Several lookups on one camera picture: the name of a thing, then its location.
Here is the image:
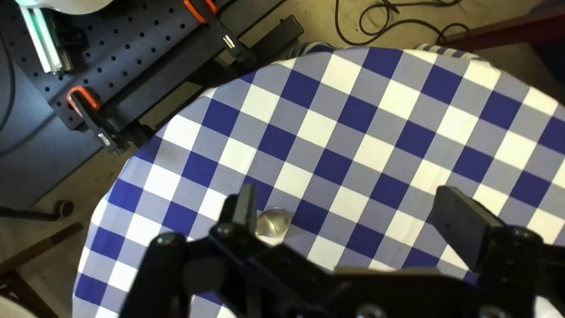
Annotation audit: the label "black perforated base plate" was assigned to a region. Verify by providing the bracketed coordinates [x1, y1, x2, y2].
[0, 0, 287, 153]

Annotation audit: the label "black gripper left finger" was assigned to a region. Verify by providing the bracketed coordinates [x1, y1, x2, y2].
[215, 183, 260, 243]

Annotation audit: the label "blue white checked tablecloth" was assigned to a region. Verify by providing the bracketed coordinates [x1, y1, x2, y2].
[70, 45, 565, 318]

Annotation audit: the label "blue-grey cart platform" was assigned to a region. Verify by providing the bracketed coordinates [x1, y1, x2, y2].
[0, 59, 139, 211]

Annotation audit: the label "dark brown wooden beam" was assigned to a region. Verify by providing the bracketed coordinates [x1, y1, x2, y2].
[439, 6, 565, 54]

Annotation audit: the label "black floor cables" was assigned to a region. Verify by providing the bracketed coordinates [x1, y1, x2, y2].
[333, 0, 472, 48]

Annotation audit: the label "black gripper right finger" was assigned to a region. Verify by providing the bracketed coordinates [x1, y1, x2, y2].
[432, 184, 502, 275]

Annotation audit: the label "orange-handled clamp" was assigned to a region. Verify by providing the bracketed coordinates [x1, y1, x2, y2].
[181, 0, 239, 54]
[63, 86, 130, 154]

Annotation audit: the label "brown wooden chair leg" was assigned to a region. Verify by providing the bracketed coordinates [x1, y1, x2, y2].
[0, 220, 84, 318]

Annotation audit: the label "white green light strip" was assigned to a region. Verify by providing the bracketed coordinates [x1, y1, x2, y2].
[15, 0, 64, 77]

